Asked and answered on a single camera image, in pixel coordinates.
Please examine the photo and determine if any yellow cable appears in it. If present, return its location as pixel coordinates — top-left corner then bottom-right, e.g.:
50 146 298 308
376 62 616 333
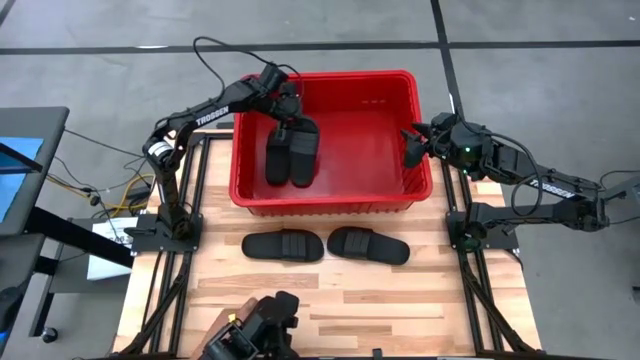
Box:
47 172 156 217

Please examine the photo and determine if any black aluminium table frame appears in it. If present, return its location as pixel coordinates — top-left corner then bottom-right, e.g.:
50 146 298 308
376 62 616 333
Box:
119 129 241 357
424 129 541 357

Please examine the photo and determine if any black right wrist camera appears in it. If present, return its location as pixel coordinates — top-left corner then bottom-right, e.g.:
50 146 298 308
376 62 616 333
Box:
430 111 457 132

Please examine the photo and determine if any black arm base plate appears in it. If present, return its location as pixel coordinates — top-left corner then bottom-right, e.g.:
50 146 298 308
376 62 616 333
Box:
130 214 204 254
446 209 521 251

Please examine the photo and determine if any black handheld device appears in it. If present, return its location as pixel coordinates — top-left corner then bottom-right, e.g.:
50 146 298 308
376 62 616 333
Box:
199 290 301 360

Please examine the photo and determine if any thin black floor cable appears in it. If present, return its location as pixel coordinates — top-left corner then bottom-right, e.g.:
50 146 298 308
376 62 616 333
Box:
63 128 147 159

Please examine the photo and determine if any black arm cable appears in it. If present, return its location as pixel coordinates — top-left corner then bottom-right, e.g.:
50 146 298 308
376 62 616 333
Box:
192 35 301 101
469 117 545 218

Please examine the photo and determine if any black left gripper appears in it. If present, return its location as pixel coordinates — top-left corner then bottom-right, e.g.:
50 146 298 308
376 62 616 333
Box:
272 92 321 144

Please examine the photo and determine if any black rubber slide sandal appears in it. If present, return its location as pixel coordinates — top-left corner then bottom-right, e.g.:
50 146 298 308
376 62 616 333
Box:
264 128 292 187
288 119 321 189
241 228 325 263
326 226 412 267

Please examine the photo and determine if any dark monitor with blue screen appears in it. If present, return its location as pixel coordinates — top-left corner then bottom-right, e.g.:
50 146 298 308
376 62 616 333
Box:
0 105 70 237

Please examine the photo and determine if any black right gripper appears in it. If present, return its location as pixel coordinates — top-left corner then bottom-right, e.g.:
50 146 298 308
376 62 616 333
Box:
401 122 466 170

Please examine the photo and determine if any black stand beam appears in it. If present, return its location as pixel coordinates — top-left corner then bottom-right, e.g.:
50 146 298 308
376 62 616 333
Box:
22 205 135 269

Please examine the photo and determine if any red plastic bin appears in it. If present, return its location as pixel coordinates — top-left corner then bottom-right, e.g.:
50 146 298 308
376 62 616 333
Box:
228 68 434 217

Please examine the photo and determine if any grey floor stand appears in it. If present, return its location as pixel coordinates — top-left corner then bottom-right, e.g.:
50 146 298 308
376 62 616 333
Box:
597 170 640 226

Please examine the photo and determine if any white printed paper sheet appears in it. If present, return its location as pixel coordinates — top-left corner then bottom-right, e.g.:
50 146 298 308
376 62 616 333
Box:
92 215 140 246

